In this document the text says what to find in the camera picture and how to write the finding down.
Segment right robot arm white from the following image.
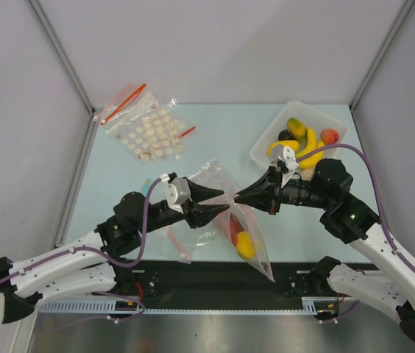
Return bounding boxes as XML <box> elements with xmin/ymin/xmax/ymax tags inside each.
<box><xmin>235</xmin><ymin>158</ymin><xmax>415</xmax><ymax>343</ymax></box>

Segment yellow banana bunch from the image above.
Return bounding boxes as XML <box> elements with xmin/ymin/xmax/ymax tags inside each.
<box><xmin>295</xmin><ymin>128</ymin><xmax>324</xmax><ymax>169</ymax></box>

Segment clear bag cream dots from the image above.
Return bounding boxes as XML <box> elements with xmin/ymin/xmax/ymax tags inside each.
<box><xmin>102</xmin><ymin>93</ymin><xmax>196</xmax><ymax>163</ymax></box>

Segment red apple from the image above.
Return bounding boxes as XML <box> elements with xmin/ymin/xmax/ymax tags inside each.
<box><xmin>229</xmin><ymin>217</ymin><xmax>239</xmax><ymax>246</ymax></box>

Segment clear bag blue zipper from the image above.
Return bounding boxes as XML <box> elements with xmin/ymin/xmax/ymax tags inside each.
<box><xmin>141</xmin><ymin>179</ymin><xmax>152</xmax><ymax>195</ymax></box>

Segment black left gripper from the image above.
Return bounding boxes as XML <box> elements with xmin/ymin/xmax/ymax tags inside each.
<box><xmin>136</xmin><ymin>176</ymin><xmax>229</xmax><ymax>235</ymax></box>

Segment yellow pear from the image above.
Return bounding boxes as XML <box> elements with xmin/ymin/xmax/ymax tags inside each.
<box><xmin>236</xmin><ymin>231</ymin><xmax>256</xmax><ymax>259</ymax></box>

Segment green yellow mango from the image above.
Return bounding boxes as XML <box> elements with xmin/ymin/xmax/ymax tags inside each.
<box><xmin>287</xmin><ymin>118</ymin><xmax>307</xmax><ymax>141</ymax></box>

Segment red orange peach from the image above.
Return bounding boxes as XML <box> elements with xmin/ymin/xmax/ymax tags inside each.
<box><xmin>320</xmin><ymin>129</ymin><xmax>340</xmax><ymax>146</ymax></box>

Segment garlic bulb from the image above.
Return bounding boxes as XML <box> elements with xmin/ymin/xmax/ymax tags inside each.
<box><xmin>300</xmin><ymin>169</ymin><xmax>313</xmax><ymax>181</ymax></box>

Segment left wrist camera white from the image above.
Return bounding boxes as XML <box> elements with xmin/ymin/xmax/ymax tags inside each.
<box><xmin>160</xmin><ymin>174</ymin><xmax>191</xmax><ymax>213</ymax></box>

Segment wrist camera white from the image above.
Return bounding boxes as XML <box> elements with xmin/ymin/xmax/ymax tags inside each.
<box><xmin>160</xmin><ymin>174</ymin><xmax>191</xmax><ymax>213</ymax></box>
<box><xmin>270</xmin><ymin>145</ymin><xmax>299</xmax><ymax>187</ymax></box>

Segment clear bag pink dots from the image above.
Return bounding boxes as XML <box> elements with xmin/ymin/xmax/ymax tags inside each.
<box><xmin>143</xmin><ymin>160</ymin><xmax>236</xmax><ymax>264</ymax></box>
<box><xmin>214</xmin><ymin>195</ymin><xmax>275</xmax><ymax>282</ymax></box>

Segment white plastic fruit basket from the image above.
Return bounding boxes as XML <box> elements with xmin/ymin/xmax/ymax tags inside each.
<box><xmin>249</xmin><ymin>101</ymin><xmax>349</xmax><ymax>172</ymax></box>

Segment dark purple fruit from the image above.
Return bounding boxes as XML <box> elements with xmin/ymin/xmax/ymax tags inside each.
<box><xmin>277</xmin><ymin>129</ymin><xmax>294</xmax><ymax>141</ymax></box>

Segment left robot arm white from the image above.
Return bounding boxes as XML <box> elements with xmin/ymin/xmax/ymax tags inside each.
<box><xmin>0</xmin><ymin>174</ymin><xmax>228</xmax><ymax>324</ymax></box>

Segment grey cable duct rail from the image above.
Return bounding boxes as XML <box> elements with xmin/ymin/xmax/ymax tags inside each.
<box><xmin>39</xmin><ymin>297</ymin><xmax>338</xmax><ymax>315</ymax></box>

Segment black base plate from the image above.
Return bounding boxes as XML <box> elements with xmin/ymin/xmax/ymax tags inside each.
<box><xmin>91</xmin><ymin>257</ymin><xmax>355</xmax><ymax>310</ymax></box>

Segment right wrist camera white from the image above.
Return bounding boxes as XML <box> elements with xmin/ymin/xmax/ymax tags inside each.
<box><xmin>270</xmin><ymin>145</ymin><xmax>299</xmax><ymax>187</ymax></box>

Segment clear bag red zipper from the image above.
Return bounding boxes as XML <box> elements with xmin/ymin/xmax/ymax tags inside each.
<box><xmin>92</xmin><ymin>83</ymin><xmax>146</xmax><ymax>126</ymax></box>

